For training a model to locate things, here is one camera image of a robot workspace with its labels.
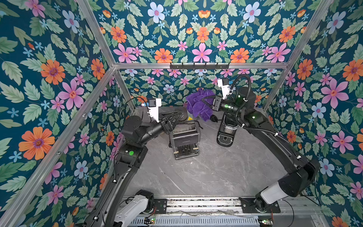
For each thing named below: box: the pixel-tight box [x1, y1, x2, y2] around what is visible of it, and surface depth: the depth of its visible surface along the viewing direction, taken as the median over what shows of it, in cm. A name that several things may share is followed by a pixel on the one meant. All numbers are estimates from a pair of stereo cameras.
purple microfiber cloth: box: [186, 88, 216, 122], surface depth 64 cm
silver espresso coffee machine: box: [171, 106, 201, 160], surface depth 77 cm
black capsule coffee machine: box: [216, 112, 239, 148], surface depth 100 cm
